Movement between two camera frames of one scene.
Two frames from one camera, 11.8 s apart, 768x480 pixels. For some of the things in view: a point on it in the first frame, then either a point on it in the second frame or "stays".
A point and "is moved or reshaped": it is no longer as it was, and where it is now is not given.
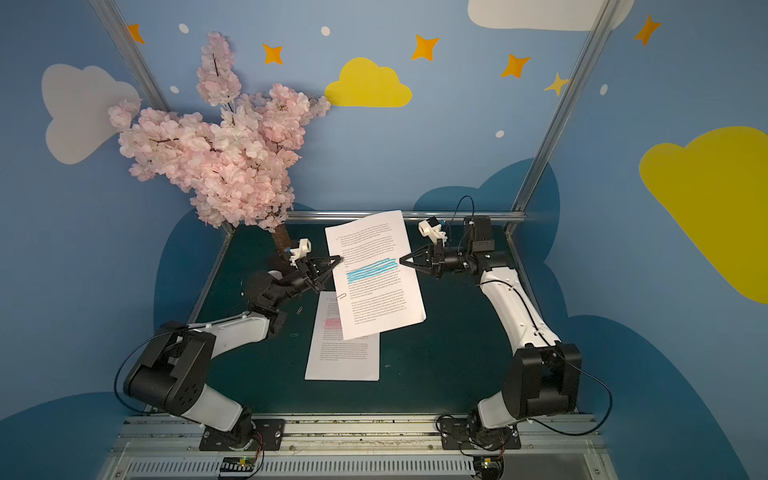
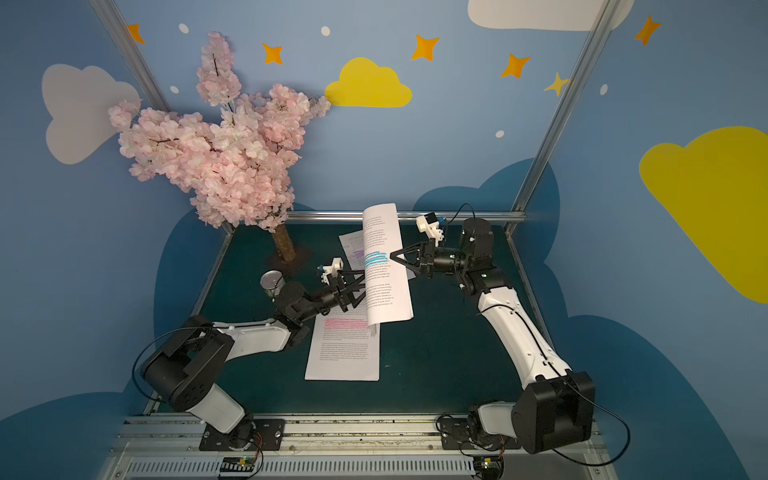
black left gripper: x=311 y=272 → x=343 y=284
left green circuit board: x=237 y=467 stays
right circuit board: x=488 y=467 stays
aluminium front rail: x=365 y=447 stays
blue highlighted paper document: x=376 y=292 is moved or reshaped
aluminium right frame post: x=602 y=22 stays
